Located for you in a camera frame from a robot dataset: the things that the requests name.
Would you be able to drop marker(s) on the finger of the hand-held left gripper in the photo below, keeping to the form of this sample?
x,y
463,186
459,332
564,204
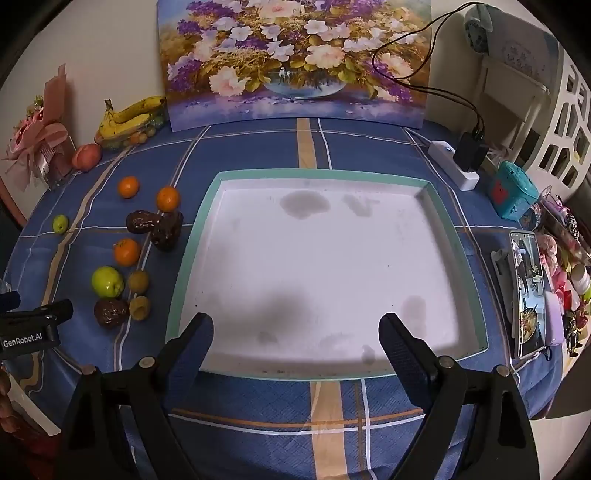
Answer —
x,y
9,302
57,311

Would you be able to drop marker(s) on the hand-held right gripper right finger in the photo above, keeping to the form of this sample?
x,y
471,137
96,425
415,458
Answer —
x,y
401,355

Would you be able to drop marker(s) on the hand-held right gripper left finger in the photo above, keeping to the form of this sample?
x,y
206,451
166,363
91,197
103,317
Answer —
x,y
191,350

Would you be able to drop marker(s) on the glossy dark brown date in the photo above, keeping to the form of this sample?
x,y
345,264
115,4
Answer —
x,y
111,314

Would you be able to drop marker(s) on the large green apple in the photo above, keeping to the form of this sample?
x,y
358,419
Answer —
x,y
107,281

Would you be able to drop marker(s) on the olive yellow round fruit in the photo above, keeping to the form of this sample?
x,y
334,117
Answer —
x,y
138,280
140,308

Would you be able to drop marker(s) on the small green fruit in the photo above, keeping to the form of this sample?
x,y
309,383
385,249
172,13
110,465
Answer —
x,y
60,224

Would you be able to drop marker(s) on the white tray with teal rim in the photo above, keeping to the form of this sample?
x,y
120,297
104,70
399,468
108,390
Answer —
x,y
323,258

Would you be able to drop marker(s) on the person's left hand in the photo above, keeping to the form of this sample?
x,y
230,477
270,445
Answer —
x,y
4,406

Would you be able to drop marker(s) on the white paper strip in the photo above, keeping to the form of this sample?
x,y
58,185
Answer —
x,y
34,408

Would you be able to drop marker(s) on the small orange with stem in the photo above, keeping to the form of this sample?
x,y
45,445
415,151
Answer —
x,y
127,252

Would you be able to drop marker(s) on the wrinkled dark brown date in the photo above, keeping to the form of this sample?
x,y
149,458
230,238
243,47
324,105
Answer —
x,y
165,235

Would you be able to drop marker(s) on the long dark brown date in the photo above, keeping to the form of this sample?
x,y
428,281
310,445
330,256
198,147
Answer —
x,y
137,222

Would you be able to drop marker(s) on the grey phone stand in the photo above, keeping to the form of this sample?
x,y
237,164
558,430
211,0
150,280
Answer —
x,y
501,286

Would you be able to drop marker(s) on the smartphone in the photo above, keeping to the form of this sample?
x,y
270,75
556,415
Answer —
x,y
525,295

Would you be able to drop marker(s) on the lavender pouch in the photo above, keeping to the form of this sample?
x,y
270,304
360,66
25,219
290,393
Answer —
x,y
553,318

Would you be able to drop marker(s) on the red peach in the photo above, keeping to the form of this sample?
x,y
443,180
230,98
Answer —
x,y
86,157

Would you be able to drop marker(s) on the pink flower bouquet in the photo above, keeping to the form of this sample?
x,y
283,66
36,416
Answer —
x,y
39,134

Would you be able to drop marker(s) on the pink plush toy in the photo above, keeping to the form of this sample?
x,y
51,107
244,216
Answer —
x,y
549,256

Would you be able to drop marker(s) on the white bottle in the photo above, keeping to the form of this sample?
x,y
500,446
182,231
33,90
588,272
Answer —
x,y
581,279

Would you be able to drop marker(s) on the yellow banana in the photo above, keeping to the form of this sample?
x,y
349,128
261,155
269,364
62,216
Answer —
x,y
122,127
141,108

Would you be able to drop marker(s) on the teal box with red label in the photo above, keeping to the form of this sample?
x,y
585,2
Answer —
x,y
515,189

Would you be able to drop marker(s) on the white power strip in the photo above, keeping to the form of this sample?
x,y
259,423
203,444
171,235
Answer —
x,y
448,159

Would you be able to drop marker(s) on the blue plaid tablecloth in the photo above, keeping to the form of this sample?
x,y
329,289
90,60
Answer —
x,y
258,152

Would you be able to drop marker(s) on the black charger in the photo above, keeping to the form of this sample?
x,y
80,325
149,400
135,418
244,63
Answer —
x,y
471,152

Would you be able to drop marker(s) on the white folding chair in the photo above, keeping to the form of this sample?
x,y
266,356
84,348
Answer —
x,y
508,92

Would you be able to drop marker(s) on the flower painting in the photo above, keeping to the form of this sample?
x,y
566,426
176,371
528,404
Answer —
x,y
295,60

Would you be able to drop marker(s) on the teal hanging cloth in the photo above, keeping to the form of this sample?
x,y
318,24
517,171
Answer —
x,y
478,30

